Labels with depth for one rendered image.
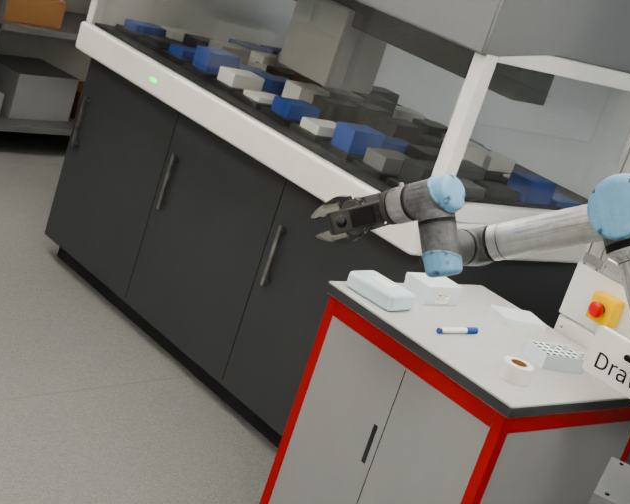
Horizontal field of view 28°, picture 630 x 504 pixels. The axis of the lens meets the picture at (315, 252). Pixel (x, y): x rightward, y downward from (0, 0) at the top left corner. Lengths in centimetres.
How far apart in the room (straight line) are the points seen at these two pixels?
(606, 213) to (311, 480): 122
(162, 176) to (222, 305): 55
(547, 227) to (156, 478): 152
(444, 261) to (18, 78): 391
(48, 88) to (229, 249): 240
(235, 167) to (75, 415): 93
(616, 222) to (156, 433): 192
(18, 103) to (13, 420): 274
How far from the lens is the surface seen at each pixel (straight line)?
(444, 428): 282
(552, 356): 298
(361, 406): 299
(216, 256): 405
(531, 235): 247
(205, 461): 370
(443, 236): 243
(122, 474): 351
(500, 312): 323
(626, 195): 223
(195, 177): 416
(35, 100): 618
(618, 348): 285
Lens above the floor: 166
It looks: 16 degrees down
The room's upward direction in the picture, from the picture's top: 18 degrees clockwise
